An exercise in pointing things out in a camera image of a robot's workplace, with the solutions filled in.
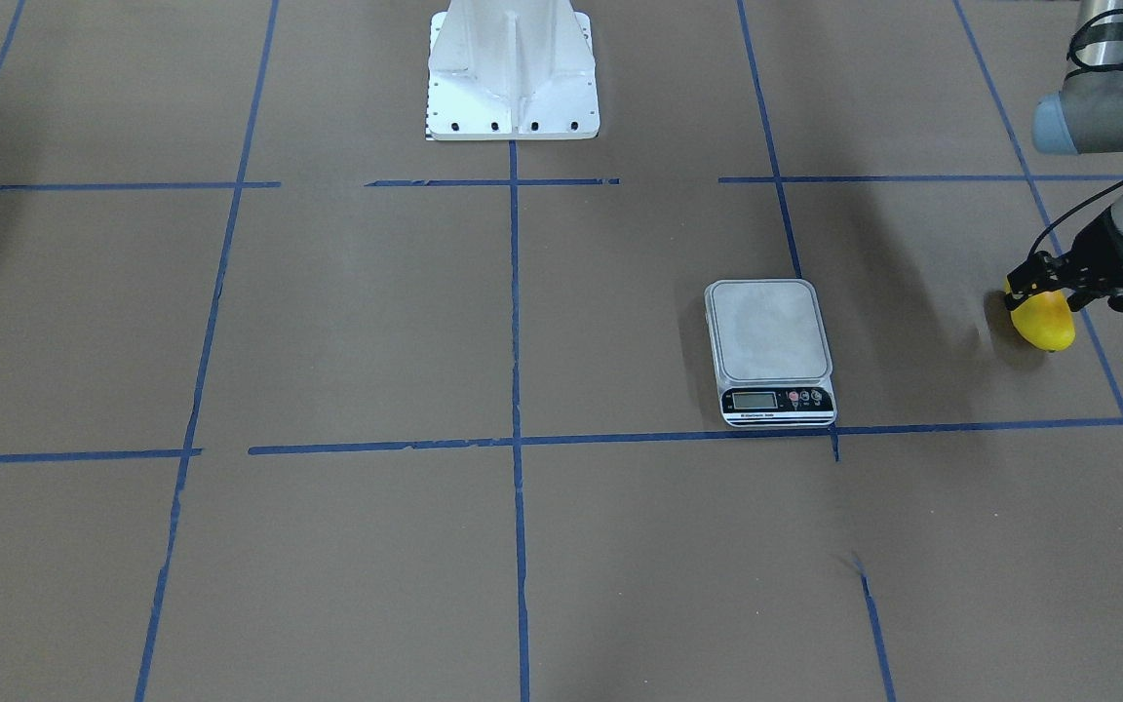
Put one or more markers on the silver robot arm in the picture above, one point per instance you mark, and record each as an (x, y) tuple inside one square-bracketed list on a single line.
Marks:
[(1085, 116)]

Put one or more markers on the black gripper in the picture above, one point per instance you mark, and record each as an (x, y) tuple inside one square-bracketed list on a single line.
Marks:
[(1100, 255)]

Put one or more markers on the grey digital kitchen scale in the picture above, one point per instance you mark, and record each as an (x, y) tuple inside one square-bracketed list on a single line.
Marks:
[(771, 355)]

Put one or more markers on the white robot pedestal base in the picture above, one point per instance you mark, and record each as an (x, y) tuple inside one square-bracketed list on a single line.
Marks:
[(511, 70)]

